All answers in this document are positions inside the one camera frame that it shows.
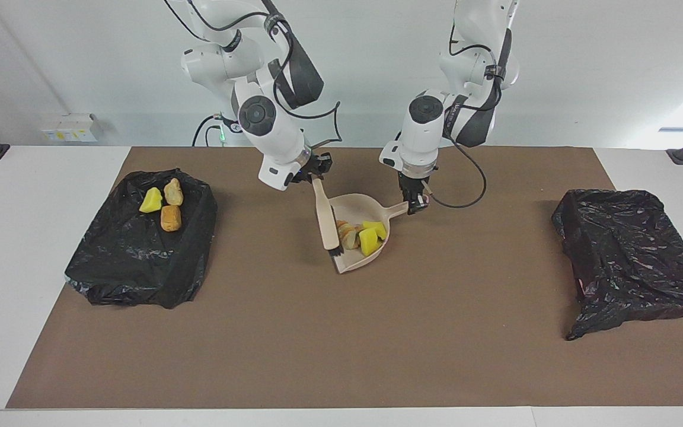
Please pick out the toy croissant half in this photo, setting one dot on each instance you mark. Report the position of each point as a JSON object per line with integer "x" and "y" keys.
{"x": 173, "y": 193}
{"x": 343, "y": 228}

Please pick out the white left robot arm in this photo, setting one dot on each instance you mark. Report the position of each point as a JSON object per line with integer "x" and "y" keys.
{"x": 424, "y": 130}

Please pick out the brown toy bread roll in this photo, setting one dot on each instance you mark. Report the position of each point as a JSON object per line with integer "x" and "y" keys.
{"x": 171, "y": 218}

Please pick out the black bag lined bin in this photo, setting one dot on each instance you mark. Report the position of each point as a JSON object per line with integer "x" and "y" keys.
{"x": 626, "y": 255}
{"x": 128, "y": 267}

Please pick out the beige toy bread chunk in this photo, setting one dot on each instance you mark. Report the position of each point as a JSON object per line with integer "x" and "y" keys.
{"x": 352, "y": 239}

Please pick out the brown paper table mat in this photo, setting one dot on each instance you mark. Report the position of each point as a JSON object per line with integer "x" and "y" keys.
{"x": 377, "y": 332}

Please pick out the beige hand brush black bristles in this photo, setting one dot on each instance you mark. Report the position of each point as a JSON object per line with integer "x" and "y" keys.
{"x": 325, "y": 219}

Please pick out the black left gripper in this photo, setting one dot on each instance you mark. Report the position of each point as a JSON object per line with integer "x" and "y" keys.
{"x": 415, "y": 185}

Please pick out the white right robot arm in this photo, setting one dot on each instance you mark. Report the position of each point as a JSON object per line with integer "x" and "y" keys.
{"x": 270, "y": 130}

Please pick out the yellow green sponge piece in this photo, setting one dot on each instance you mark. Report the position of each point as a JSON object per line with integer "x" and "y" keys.
{"x": 377, "y": 227}
{"x": 150, "y": 201}
{"x": 369, "y": 242}

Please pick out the white wall socket box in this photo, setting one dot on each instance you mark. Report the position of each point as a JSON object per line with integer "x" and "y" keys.
{"x": 72, "y": 127}

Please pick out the beige plastic dustpan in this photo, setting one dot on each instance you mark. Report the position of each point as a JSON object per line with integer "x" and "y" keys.
{"x": 356, "y": 209}

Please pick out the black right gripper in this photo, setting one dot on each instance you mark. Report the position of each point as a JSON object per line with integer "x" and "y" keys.
{"x": 316, "y": 163}

